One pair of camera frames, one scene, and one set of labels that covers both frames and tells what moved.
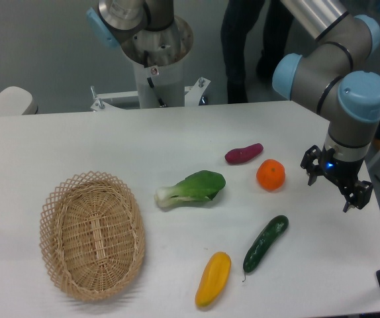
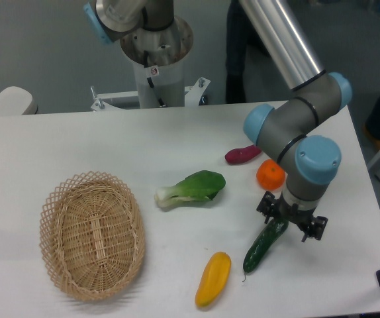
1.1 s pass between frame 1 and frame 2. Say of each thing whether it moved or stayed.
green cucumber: stayed
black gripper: moved
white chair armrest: stayed
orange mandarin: stayed
